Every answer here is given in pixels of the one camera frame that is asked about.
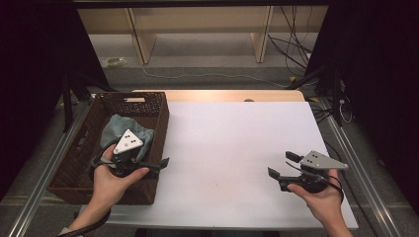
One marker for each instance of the crumpled clear plastic wrap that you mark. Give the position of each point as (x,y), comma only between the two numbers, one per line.
(115,62)

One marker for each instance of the person's left hand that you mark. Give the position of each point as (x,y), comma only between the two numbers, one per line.
(107,184)

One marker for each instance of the aluminium frame rail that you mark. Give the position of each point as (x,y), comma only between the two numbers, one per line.
(44,184)
(357,164)

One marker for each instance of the blue-grey cloth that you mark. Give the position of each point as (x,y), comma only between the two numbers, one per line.
(115,126)

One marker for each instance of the black metal stand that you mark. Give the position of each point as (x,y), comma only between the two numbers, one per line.
(336,98)
(67,105)

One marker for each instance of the brown woven basket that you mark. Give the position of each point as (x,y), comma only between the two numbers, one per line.
(72,171)

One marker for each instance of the person's right hand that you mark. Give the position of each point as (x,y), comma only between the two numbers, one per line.
(326,204)

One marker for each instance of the white table sheet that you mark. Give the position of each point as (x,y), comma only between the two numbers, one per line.
(230,138)

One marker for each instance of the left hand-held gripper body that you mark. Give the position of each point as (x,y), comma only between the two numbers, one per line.
(127,142)

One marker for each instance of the black curtain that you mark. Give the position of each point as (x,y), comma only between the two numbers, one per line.
(388,82)
(29,82)

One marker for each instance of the black overhead frame bar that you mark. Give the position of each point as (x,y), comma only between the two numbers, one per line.
(197,3)

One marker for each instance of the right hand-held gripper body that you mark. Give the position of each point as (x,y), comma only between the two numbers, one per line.
(321,161)

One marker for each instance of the light wooden shelf unit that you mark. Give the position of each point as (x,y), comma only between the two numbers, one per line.
(197,19)

